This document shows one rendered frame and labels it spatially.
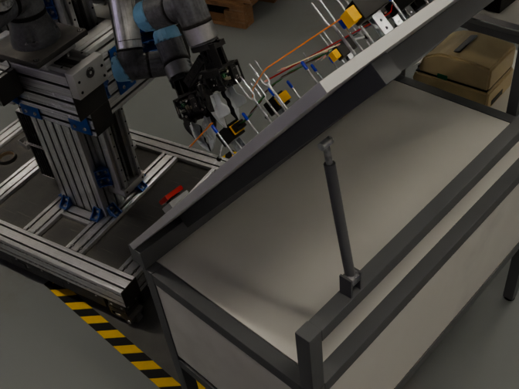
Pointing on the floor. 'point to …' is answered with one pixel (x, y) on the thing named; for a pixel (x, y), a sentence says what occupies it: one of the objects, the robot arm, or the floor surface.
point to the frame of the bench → (373, 328)
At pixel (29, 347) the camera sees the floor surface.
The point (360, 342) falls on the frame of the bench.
